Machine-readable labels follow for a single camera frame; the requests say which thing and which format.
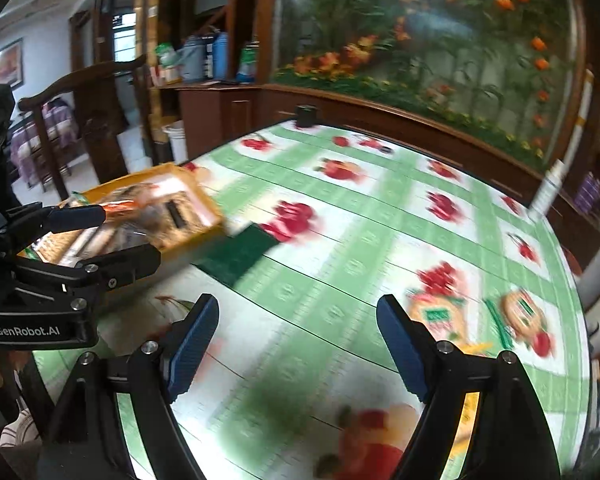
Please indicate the white spray bottle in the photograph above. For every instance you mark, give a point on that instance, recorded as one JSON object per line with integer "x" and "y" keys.
{"x": 547, "y": 192}

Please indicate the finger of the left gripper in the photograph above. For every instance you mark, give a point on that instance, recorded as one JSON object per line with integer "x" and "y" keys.
{"x": 123, "y": 267}
{"x": 36, "y": 219}

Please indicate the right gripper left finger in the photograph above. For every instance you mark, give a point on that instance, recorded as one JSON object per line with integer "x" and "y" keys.
{"x": 158, "y": 372}

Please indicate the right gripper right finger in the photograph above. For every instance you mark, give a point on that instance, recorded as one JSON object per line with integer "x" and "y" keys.
{"x": 435, "y": 372}

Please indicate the flower mural panel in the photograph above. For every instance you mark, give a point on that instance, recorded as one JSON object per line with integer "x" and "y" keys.
{"x": 499, "y": 70}

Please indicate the wooden sideboard cabinet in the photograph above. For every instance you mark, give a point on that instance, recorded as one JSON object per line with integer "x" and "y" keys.
{"x": 214, "y": 115}

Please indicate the small green-label cookie pack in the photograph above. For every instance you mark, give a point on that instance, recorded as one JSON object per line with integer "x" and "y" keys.
{"x": 443, "y": 319}

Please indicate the black table clamp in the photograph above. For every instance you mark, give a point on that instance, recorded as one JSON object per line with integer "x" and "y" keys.
{"x": 306, "y": 116}

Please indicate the orange cracker packet with barcode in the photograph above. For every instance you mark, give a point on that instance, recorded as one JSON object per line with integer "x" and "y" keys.
{"x": 171, "y": 219}

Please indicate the dark wooden chair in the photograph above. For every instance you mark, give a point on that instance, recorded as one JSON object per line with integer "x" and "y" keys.
{"x": 99, "y": 116}

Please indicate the dark green snack packet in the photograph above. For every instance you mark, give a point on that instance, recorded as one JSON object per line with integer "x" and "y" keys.
{"x": 229, "y": 257}

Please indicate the blue thermos bottle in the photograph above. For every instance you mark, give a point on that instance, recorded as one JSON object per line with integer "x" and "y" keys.
{"x": 220, "y": 56}

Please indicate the white plastic bucket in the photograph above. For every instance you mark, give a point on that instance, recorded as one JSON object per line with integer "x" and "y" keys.
{"x": 176, "y": 133}

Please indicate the green fruit-print tablecloth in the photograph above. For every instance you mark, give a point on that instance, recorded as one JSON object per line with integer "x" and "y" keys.
{"x": 298, "y": 382}

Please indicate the framed landscape painting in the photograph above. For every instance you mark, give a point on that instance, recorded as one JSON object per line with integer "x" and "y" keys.
{"x": 11, "y": 64}

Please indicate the grey kettle jug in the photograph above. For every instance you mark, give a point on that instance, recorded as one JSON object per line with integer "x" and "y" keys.
{"x": 192, "y": 57}

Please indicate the yellow-rimmed white storage box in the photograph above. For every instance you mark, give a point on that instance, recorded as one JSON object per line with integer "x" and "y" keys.
{"x": 124, "y": 200}

